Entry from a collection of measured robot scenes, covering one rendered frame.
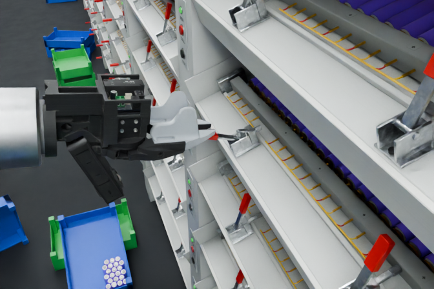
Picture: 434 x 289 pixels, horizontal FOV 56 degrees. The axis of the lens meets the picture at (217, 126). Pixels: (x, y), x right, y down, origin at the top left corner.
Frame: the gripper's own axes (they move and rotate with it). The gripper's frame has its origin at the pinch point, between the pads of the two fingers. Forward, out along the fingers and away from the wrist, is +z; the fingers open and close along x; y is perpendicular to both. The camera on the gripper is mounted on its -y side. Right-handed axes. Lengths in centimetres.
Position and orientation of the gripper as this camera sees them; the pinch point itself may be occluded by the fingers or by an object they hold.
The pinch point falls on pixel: (203, 133)
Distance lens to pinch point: 55.4
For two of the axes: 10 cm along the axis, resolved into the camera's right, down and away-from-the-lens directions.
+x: -3.5, -5.2, 7.8
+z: 9.2, -0.4, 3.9
